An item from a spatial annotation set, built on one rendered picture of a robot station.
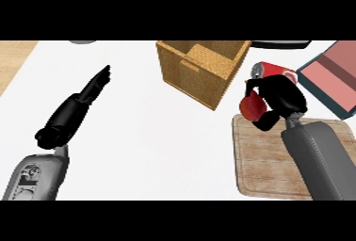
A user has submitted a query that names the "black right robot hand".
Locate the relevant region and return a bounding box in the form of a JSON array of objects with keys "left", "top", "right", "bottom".
[{"left": 244, "top": 74, "right": 309, "bottom": 133}]

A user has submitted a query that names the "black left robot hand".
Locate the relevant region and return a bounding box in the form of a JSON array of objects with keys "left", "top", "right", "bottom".
[{"left": 36, "top": 64, "right": 113, "bottom": 151}]

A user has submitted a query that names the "pink box with dark rim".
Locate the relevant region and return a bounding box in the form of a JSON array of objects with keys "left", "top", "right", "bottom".
[{"left": 296, "top": 40, "right": 356, "bottom": 121}]

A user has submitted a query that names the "wooden cutting board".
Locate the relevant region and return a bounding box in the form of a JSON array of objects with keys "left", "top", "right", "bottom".
[{"left": 231, "top": 113, "right": 356, "bottom": 201}]

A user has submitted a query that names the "red can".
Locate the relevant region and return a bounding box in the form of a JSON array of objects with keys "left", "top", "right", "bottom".
[{"left": 250, "top": 61, "right": 299, "bottom": 85}]

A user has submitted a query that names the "black flat object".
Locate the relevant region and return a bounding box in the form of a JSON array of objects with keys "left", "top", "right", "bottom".
[{"left": 250, "top": 40, "right": 314, "bottom": 50}]

